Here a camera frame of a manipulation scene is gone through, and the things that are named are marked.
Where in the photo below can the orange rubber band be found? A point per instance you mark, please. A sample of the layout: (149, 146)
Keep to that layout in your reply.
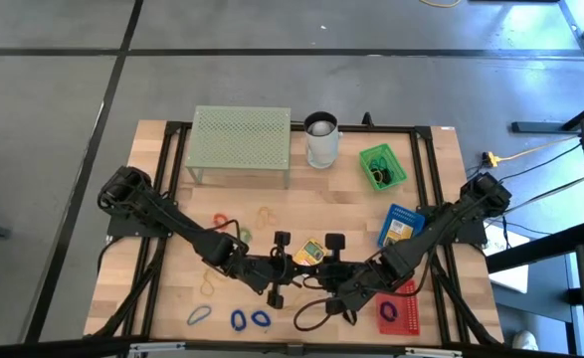
(220, 215)

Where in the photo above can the small black clamp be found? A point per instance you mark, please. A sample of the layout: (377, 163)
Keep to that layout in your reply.
(367, 120)

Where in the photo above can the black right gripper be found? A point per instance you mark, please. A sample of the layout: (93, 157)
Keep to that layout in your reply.
(356, 278)

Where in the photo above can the thin yellow rubber band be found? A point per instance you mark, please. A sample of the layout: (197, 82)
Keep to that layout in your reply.
(265, 217)

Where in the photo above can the large yellow rubber band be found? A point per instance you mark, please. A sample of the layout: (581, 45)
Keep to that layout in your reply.
(297, 300)

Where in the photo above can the green plastic basket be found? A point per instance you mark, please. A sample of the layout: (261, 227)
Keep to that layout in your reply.
(396, 159)

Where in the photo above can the purple rubber band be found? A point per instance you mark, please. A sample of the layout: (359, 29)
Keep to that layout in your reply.
(382, 312)

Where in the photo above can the Crayola crayon box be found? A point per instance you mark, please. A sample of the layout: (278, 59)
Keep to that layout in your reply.
(311, 251)
(398, 233)

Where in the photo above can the black table frame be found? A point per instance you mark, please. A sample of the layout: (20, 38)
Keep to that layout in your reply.
(386, 128)

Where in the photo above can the silver camera mount bar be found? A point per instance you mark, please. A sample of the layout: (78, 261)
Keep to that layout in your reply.
(294, 349)

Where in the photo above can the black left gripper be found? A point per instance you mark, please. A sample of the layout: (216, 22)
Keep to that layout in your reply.
(256, 271)

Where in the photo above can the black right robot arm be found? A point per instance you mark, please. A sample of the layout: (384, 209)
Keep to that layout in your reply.
(446, 221)

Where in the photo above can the blue plastic basket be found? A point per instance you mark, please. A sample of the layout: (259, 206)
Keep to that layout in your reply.
(411, 214)

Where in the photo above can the red plastic basket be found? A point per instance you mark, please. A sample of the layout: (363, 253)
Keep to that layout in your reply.
(408, 318)

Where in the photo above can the white paper sheet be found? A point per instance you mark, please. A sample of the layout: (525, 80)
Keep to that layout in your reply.
(510, 278)

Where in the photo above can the green perforated metal shelf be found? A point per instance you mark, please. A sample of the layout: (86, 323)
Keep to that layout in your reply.
(239, 136)

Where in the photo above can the white cup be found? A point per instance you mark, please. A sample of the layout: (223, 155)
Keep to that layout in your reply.
(321, 151)

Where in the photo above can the black desk frame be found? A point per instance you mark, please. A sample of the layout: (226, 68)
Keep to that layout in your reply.
(535, 247)

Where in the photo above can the blue coil wristband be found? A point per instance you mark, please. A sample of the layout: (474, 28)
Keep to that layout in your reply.
(232, 320)
(253, 318)

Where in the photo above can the slate blue rubber band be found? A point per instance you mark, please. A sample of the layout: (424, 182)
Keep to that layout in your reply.
(188, 320)

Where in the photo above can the black rubber band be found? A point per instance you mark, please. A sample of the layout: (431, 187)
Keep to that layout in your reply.
(387, 178)
(349, 318)

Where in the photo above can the green rubber band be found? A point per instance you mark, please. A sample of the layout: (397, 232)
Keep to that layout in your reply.
(378, 163)
(249, 233)

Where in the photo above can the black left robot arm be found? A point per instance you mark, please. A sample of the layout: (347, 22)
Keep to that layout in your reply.
(182, 225)

